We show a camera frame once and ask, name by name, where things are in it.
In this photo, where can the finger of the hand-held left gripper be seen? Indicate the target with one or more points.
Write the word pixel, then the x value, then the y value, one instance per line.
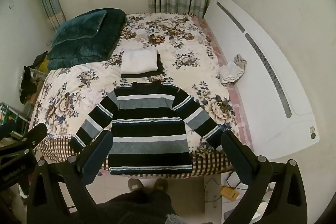
pixel 7 128
pixel 35 133

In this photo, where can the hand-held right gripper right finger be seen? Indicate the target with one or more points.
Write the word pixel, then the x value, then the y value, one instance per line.
pixel 234 153

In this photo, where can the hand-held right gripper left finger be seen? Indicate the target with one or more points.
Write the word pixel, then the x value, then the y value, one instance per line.
pixel 96 159

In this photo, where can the striped knit sweater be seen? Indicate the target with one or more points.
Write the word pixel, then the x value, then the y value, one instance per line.
pixel 149 129

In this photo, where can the black hanging clothes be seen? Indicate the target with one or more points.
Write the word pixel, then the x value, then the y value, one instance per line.
pixel 27 82

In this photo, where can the yellow power strip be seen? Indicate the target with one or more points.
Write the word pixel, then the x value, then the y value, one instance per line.
pixel 230 192

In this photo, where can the pink checked mattress cover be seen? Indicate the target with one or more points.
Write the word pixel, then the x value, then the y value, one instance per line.
pixel 241 113

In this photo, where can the grey slipper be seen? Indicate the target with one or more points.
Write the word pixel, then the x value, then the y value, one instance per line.
pixel 160 184
pixel 135 184

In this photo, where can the person's dark trousers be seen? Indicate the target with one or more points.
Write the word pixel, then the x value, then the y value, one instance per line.
pixel 131 208

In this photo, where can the yellow bag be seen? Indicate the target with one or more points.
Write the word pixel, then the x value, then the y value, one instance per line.
pixel 44 65

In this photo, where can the white grey crumpled garment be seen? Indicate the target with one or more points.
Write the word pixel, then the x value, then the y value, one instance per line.
pixel 231 73

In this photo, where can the white bed headboard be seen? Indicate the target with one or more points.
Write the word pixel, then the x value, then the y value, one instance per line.
pixel 252 61

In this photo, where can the white folded cloth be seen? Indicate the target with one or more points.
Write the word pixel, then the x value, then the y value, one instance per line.
pixel 139 60

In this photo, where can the dark folded cloth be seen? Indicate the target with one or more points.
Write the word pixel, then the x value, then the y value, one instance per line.
pixel 160 66

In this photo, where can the dark green pillow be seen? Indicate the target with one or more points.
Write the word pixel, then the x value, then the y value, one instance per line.
pixel 78 26

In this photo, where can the dark green quilt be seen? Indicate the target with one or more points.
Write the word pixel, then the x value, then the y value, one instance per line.
pixel 105 37

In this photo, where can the floral bed sheet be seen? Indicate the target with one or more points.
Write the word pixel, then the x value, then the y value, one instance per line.
pixel 183 43

